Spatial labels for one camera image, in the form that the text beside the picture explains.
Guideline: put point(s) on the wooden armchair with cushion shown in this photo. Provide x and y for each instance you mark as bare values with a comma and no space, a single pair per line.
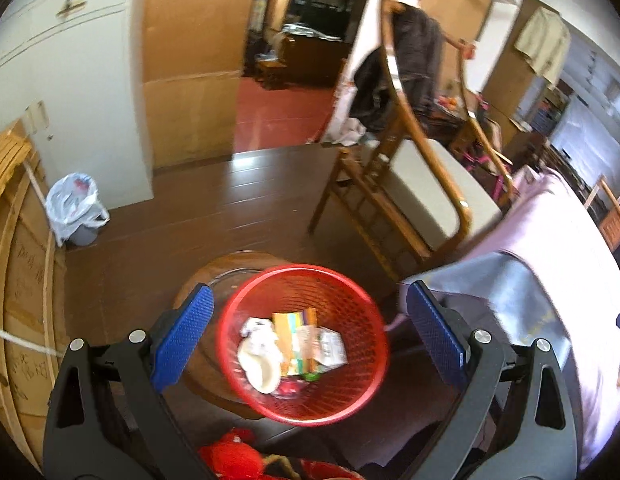
413,203

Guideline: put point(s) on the white tissue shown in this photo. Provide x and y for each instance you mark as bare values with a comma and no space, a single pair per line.
257,326

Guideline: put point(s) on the purple printed bedsheet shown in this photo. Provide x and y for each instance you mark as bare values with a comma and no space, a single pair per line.
545,272

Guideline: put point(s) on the white paper cup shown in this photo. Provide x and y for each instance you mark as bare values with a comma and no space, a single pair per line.
261,361

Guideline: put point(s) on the yellow purple paper box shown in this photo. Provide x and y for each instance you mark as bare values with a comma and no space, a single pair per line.
295,331

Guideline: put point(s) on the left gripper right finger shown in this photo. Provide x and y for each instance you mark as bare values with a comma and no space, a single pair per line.
512,418

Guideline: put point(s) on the green tissue pack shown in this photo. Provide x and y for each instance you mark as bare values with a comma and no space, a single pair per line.
311,376

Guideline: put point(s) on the white wardrobe cabinet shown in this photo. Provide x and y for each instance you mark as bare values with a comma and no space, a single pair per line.
71,70

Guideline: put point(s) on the dark jacket on chair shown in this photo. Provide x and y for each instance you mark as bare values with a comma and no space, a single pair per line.
418,44

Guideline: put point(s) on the red plastic mesh basket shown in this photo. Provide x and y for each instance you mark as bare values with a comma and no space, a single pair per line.
341,305

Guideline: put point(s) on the round wooden stool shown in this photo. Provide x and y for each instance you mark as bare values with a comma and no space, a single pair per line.
224,275

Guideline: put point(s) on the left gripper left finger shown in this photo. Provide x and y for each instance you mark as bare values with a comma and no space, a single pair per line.
107,418

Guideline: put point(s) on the white green medicine box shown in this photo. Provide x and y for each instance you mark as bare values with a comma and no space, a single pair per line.
328,350

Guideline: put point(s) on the red jelly cup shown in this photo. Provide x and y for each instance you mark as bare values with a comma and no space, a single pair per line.
290,388

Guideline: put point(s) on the wooden chair far side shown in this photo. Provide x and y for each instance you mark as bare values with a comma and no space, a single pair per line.
609,226

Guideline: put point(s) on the bin with white bag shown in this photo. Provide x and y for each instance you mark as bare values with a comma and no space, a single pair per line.
72,204

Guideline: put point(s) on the beige hanging jacket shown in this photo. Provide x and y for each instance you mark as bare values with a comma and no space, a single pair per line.
544,42

